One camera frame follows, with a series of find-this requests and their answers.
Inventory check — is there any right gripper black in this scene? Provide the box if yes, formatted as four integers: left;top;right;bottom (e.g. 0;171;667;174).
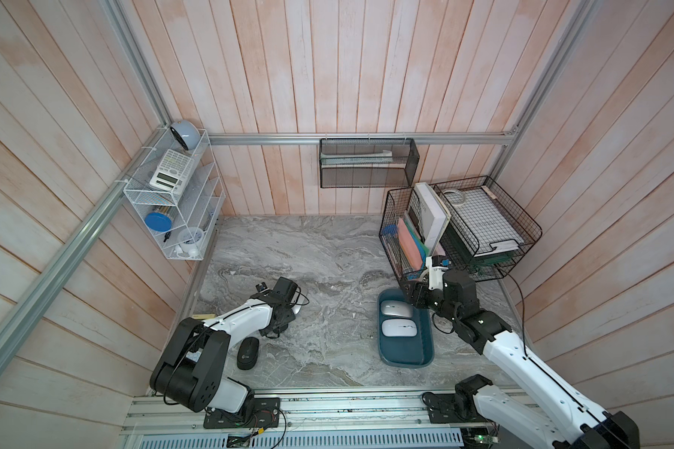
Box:
400;279;460;326

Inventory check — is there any white computer mouse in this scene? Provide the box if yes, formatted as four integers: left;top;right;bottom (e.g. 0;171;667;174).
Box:
381;318;419;338

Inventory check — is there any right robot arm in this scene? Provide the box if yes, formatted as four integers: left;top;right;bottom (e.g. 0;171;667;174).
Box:
404;266;640;448

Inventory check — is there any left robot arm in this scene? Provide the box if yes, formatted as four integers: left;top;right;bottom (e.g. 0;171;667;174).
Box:
150;277;308;428

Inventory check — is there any black mouse lower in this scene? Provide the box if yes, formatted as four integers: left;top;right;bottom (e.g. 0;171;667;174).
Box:
236;337;259;370

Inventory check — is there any white grid notepad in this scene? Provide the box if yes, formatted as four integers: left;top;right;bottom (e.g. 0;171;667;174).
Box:
441;188;524;256

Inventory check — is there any pink folder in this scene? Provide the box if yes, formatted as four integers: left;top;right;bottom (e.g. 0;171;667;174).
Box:
396;218;424;271

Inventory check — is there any white thick book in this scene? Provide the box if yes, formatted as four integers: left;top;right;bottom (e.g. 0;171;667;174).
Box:
406;183;451;256

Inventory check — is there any blue lid pencil jar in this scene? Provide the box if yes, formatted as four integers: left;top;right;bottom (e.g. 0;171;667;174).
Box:
144;208;174;233

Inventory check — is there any white desk calculator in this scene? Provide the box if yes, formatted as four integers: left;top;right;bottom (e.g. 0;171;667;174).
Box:
150;150;196;196

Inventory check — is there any blue grey round speaker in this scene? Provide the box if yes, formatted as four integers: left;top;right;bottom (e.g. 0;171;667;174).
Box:
170;120;201;152

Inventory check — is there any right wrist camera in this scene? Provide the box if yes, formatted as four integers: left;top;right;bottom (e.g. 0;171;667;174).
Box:
421;254;449;290

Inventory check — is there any black wire paper tray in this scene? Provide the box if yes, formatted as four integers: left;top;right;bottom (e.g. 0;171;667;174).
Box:
432;176;543;282

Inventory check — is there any black wire file rack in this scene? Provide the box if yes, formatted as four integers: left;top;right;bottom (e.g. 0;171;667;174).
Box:
379;183;467;290

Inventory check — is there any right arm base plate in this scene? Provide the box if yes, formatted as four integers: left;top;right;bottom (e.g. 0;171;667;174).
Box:
421;392;473;424

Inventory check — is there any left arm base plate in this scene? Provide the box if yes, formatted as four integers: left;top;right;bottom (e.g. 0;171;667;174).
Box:
203;397;281;430

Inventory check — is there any black mesh wall basket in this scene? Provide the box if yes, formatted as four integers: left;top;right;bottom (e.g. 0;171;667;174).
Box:
318;138;419;189

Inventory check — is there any white wire wall shelf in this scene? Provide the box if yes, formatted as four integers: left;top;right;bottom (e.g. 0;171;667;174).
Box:
124;128;227;261

